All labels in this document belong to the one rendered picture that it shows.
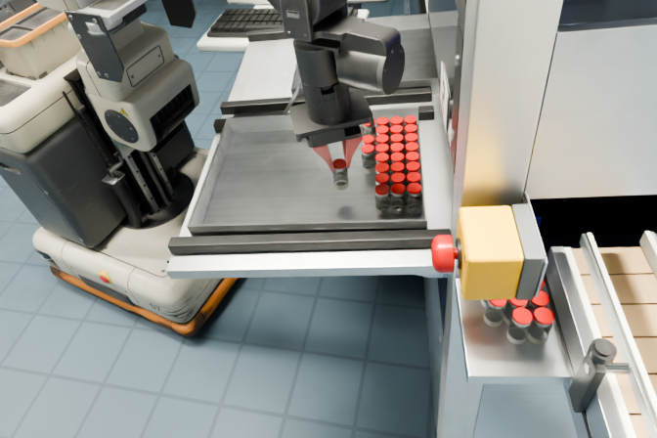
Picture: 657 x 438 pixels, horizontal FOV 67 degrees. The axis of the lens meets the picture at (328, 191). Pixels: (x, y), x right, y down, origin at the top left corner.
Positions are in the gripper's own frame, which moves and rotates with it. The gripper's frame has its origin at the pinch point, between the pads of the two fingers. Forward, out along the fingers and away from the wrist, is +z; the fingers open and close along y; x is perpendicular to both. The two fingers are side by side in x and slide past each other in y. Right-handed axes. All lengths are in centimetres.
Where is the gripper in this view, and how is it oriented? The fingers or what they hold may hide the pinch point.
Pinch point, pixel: (339, 163)
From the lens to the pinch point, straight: 71.6
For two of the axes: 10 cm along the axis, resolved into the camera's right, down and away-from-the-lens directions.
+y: 9.7, -2.3, 0.3
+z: 1.5, 7.0, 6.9
